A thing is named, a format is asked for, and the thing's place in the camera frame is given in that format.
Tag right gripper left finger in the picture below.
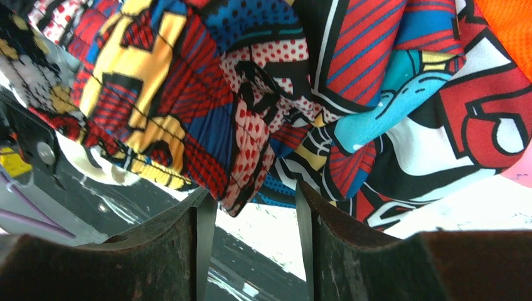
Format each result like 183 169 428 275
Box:
1 189 217 300

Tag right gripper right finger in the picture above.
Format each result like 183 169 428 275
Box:
295 181 531 300

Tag comic print shorts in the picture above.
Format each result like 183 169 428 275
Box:
1 1 531 230

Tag orange shorts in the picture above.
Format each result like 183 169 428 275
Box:
475 0 531 80

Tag pink white navy garment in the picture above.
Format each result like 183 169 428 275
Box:
501 144 531 188

